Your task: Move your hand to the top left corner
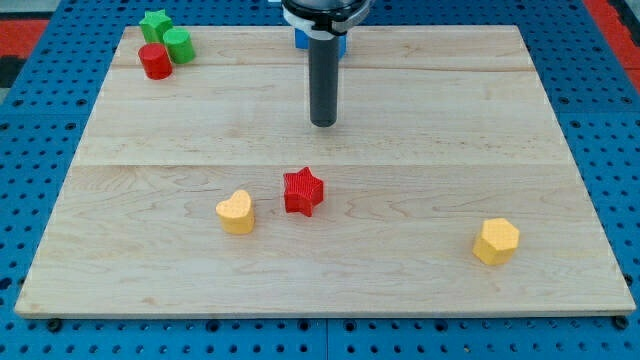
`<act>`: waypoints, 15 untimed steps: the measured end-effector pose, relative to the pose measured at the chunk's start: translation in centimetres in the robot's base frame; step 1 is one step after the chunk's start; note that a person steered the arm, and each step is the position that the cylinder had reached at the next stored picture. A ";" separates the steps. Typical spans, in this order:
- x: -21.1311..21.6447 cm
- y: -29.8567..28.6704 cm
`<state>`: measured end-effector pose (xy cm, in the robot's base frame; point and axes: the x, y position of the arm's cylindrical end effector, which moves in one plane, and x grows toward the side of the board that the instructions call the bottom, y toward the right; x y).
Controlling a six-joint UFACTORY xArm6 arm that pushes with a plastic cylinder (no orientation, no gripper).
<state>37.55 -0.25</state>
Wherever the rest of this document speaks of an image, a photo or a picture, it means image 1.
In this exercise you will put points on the green cylinder block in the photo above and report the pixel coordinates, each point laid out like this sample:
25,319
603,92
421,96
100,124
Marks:
179,45

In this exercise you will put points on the yellow hexagon block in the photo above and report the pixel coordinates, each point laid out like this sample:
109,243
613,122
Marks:
496,242

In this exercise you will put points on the blue block behind rod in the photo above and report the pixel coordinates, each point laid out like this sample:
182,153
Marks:
301,41

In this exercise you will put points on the green star block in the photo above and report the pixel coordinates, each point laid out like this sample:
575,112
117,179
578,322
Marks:
154,25

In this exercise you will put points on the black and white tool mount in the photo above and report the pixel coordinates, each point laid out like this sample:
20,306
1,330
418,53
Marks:
325,19

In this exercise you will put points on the red star block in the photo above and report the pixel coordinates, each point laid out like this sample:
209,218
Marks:
303,191

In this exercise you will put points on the light wooden board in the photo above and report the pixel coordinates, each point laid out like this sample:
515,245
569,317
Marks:
439,129

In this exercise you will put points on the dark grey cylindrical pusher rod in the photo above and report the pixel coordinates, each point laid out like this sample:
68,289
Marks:
323,56

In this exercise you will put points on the red cylinder block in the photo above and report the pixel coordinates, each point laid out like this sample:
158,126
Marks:
155,61

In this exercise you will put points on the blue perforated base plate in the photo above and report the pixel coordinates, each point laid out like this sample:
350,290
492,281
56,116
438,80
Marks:
590,88

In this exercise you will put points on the yellow heart block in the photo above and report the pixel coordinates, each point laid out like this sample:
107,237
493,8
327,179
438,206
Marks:
236,214

